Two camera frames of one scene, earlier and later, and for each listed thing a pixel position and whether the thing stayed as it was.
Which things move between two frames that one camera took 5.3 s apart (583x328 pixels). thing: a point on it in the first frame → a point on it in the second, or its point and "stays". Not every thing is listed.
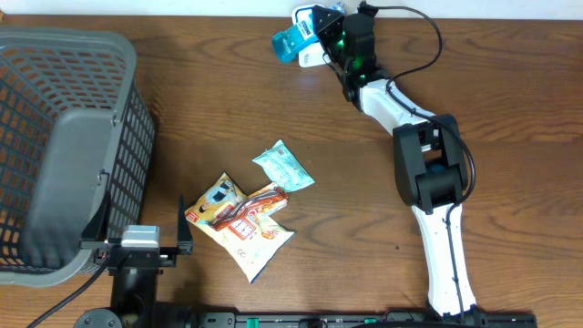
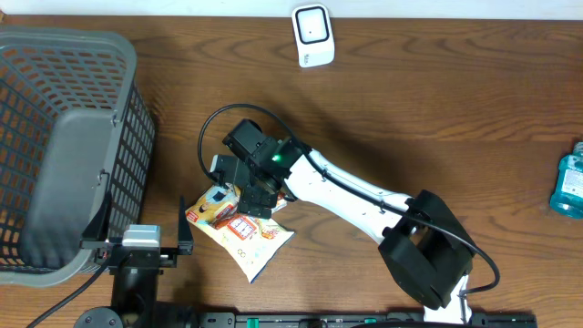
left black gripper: (168, 249) stays
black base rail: (363, 320) stays
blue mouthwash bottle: (286, 43) → (567, 197)
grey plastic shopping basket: (75, 124) stays
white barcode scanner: (314, 54) stays
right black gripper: (333, 21) → (250, 203)
